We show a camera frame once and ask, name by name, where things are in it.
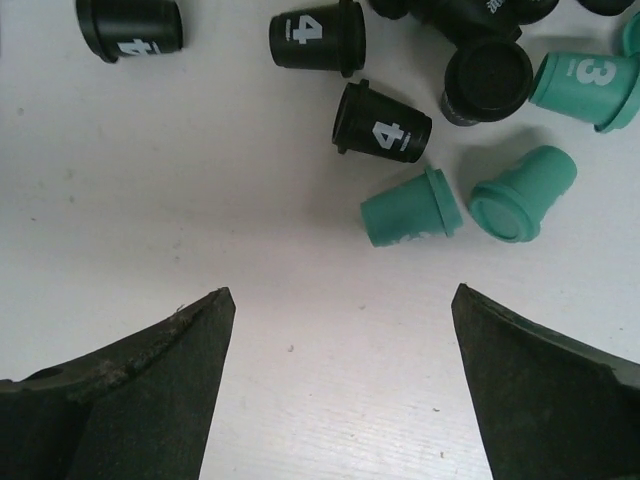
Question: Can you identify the black coffee capsule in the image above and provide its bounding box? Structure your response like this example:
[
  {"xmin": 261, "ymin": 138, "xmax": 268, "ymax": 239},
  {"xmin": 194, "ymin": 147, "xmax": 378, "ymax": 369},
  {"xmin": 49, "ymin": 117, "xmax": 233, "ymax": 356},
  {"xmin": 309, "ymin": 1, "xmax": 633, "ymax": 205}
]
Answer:
[
  {"xmin": 75, "ymin": 0, "xmax": 184, "ymax": 64},
  {"xmin": 332, "ymin": 79, "xmax": 433, "ymax": 163},
  {"xmin": 268, "ymin": 0, "xmax": 366, "ymax": 78}
]

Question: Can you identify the teal coffee capsule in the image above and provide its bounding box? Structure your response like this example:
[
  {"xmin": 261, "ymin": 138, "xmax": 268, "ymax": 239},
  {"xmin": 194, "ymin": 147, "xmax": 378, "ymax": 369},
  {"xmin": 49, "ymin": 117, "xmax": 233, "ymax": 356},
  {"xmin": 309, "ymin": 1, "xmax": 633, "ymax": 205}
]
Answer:
[
  {"xmin": 529, "ymin": 51, "xmax": 639, "ymax": 133},
  {"xmin": 360, "ymin": 167, "xmax": 463, "ymax": 247},
  {"xmin": 468, "ymin": 145, "xmax": 577, "ymax": 243}
]

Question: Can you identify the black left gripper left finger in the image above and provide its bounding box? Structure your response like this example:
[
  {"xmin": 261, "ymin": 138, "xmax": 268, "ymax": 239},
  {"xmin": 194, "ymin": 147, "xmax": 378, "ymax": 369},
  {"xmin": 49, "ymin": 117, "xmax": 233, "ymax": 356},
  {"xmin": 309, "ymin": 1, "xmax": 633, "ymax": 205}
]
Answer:
[{"xmin": 1, "ymin": 287, "xmax": 236, "ymax": 479}]

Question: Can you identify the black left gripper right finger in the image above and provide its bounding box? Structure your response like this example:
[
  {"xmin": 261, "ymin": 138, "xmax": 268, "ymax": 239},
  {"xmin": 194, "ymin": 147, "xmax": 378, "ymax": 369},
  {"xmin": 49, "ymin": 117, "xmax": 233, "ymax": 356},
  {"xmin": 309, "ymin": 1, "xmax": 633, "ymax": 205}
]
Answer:
[{"xmin": 451, "ymin": 284, "xmax": 639, "ymax": 479}]

